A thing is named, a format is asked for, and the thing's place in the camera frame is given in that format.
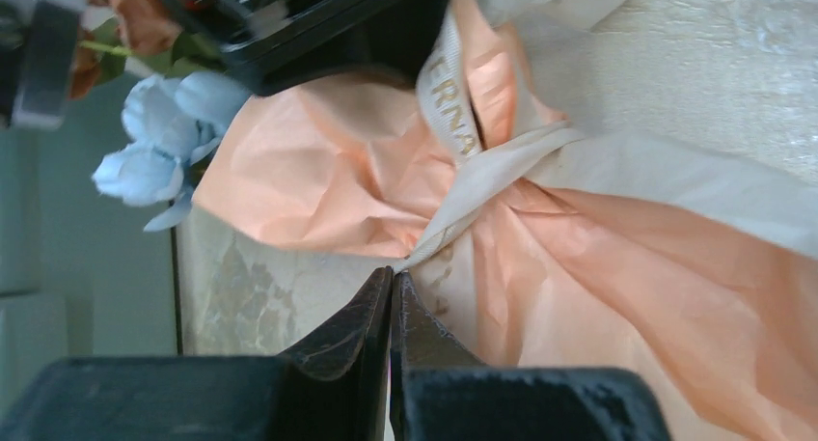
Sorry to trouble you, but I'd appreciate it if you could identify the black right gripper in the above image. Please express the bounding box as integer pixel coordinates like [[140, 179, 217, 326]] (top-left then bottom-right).
[[159, 0, 450, 96]]

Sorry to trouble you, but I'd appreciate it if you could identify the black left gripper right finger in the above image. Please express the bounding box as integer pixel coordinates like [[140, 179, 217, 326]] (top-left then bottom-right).
[[390, 273, 671, 441]]

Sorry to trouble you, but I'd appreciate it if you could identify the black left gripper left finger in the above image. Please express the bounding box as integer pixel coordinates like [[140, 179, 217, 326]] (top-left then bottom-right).
[[1, 267, 394, 440]]

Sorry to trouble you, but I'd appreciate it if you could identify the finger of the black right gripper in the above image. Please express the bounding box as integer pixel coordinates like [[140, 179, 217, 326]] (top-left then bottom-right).
[[9, 0, 80, 129]]

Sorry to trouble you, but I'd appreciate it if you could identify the artificial flower bouquet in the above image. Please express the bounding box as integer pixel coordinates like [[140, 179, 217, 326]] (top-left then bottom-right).
[[68, 0, 251, 232]]

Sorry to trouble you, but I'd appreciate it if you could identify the beige ribbon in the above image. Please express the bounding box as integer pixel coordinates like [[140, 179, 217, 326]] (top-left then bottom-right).
[[400, 0, 817, 269]]

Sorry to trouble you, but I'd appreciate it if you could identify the orange wrapping paper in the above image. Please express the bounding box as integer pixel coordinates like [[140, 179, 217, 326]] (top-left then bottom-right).
[[194, 19, 817, 440]]

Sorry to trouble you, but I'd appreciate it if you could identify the green plastic toolbox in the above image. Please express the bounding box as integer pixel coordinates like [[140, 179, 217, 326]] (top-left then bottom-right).
[[1, 75, 177, 407]]

